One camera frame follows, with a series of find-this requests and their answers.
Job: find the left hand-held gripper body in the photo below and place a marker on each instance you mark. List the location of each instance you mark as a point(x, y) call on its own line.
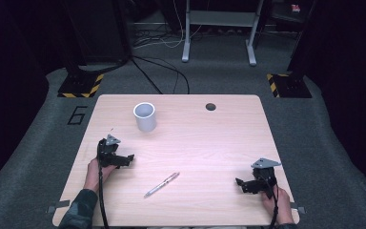
point(109, 152)

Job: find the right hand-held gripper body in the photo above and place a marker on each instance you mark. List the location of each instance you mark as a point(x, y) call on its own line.
point(263, 179)

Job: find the white cup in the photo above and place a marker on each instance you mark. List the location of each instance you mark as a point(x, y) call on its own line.
point(145, 120)

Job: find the silver pen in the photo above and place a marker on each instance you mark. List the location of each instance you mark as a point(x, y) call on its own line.
point(160, 185)

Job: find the person's left hand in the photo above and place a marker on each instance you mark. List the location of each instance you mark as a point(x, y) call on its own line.
point(92, 176)

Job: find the person's right hand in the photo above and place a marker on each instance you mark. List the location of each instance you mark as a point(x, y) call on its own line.
point(282, 208)

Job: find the black striped stand base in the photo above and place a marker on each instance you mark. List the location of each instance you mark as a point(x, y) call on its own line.
point(79, 86)
point(292, 86)

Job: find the dark round table grommet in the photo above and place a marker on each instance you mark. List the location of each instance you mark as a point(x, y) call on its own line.
point(210, 107)

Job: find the red and white label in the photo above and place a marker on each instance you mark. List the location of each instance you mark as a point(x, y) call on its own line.
point(295, 8)

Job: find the grey table bracket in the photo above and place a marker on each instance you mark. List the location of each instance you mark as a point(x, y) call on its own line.
point(298, 210)
point(58, 205)

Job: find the white metal desk frame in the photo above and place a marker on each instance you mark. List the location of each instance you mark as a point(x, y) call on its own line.
point(219, 18)

